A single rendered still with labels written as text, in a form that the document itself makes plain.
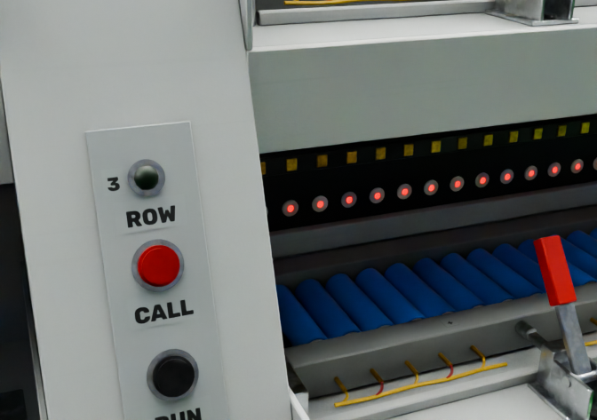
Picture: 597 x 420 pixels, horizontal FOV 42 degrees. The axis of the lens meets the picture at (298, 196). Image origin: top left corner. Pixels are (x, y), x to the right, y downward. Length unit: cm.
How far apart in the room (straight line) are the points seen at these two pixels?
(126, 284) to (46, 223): 4
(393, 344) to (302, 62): 16
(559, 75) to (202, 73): 18
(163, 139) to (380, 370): 18
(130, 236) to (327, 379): 15
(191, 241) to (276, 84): 7
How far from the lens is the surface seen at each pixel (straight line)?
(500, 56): 38
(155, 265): 30
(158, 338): 31
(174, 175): 31
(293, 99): 33
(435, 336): 43
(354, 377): 42
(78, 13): 31
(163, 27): 31
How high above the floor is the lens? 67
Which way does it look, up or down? 2 degrees down
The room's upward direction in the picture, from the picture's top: 7 degrees counter-clockwise
